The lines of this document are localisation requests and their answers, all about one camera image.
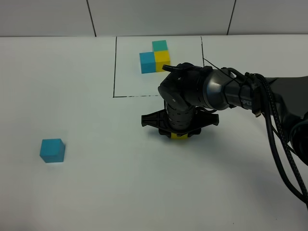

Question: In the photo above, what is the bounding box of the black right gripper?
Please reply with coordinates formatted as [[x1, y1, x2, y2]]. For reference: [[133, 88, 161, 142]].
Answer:
[[141, 108, 219, 138]]

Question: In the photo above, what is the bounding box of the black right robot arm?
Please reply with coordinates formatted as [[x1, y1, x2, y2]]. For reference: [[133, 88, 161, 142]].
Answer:
[[141, 63, 308, 163]]

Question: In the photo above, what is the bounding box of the template blue block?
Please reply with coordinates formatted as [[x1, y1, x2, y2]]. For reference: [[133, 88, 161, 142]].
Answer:
[[139, 51, 156, 74]]

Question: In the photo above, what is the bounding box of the template yellow block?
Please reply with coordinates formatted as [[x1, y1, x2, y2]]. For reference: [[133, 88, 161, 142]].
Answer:
[[154, 50, 170, 72]]

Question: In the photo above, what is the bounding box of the template green block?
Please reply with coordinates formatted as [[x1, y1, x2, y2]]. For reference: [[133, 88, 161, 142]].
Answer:
[[152, 40, 168, 52]]

